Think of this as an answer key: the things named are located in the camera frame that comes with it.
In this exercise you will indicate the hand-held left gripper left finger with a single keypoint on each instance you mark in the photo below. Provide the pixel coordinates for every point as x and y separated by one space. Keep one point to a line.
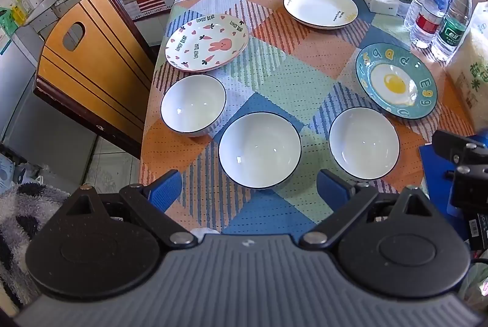
166 190

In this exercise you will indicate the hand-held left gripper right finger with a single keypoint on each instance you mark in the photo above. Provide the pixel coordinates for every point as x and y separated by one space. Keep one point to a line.
331 190

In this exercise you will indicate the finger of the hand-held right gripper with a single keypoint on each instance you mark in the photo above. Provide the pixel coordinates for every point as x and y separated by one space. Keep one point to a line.
453 146

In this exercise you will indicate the white ribbed bowl dark rim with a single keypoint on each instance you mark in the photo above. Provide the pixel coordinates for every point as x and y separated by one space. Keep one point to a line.
364 144
259 150
192 106

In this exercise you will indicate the teal fried egg print plate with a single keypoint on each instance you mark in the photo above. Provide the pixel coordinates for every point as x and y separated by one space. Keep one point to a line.
396 83

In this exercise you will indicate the pink bunny print plate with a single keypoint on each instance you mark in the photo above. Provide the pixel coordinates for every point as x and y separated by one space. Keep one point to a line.
207 45

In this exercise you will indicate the white sun print plate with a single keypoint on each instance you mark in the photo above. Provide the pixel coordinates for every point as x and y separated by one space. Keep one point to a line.
318 7

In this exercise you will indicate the clear bag of rice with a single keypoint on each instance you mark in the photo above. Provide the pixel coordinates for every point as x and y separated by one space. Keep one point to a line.
472 71

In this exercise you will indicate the green label water bottle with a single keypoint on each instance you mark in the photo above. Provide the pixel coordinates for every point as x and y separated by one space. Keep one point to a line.
453 30

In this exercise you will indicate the red label water bottle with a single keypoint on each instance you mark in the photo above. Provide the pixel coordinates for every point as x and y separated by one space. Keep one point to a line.
429 22

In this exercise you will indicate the colourful patchwork tablecloth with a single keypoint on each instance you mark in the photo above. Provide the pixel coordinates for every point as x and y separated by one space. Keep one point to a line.
274 75

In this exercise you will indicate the orange wooden chair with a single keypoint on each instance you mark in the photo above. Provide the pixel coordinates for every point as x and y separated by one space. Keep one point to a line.
99 56

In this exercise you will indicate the black and white shaggy rug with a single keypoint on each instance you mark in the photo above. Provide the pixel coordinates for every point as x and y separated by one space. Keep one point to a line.
23 235

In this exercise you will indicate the grey metal cabinet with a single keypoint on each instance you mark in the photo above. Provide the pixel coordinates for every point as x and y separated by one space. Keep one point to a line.
26 98

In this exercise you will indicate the green box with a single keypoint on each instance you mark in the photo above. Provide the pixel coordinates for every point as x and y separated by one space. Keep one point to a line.
7 22

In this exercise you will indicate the yellow bottle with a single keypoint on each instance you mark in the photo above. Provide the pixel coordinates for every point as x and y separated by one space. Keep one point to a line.
19 7

